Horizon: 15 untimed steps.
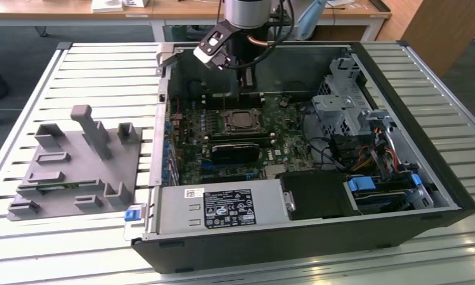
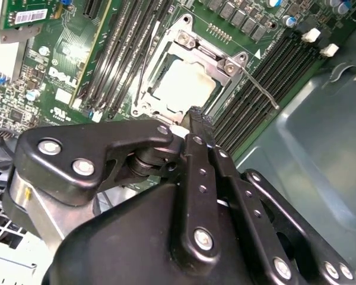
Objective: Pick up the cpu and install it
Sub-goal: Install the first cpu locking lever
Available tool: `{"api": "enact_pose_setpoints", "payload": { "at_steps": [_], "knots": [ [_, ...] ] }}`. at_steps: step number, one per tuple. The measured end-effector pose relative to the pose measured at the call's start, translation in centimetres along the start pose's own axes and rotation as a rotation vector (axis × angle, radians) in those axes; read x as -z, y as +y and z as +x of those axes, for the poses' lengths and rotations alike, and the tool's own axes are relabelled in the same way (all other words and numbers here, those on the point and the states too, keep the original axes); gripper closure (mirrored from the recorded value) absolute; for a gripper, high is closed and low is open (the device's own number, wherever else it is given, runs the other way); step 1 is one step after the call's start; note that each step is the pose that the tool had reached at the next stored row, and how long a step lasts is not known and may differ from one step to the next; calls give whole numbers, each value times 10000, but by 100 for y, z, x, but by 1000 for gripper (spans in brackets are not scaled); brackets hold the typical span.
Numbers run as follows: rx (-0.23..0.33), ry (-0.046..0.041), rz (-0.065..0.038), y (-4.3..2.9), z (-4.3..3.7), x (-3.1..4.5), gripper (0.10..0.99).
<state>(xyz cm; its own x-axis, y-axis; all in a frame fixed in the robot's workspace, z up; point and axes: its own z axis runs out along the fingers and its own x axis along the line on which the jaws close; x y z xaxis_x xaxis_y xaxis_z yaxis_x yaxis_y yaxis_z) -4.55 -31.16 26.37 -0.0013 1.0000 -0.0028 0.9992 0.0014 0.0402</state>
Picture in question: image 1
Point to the silver metal drive cage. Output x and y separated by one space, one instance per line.
340 104

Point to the CPU socket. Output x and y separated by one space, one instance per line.
241 109

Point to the silver CPU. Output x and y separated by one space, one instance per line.
243 118

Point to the green RAM stick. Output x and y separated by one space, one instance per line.
69 186

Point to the wooden desk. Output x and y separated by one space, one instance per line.
352 15
42 13

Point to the wooden cabinet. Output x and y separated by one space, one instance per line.
439 29

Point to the white papers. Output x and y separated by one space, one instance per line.
340 3

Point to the metal locking lever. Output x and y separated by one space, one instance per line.
243 130

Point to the silver power supply unit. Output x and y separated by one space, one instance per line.
173 213

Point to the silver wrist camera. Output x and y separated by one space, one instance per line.
209 49

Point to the black PC case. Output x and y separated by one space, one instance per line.
260 255

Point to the blue plastic tab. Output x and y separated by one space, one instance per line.
416 179

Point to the black drive bay cover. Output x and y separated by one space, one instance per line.
316 193

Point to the grey parts rack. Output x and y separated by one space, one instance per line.
74 166

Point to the silver chipset heatsink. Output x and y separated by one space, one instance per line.
275 172

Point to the white box blue print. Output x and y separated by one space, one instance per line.
134 3

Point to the black graphics card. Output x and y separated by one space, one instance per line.
233 154

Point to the blue case latch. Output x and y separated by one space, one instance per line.
132 215

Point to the hard disk in blue carrier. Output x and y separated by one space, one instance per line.
360 184

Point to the green motherboard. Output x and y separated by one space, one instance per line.
292 148

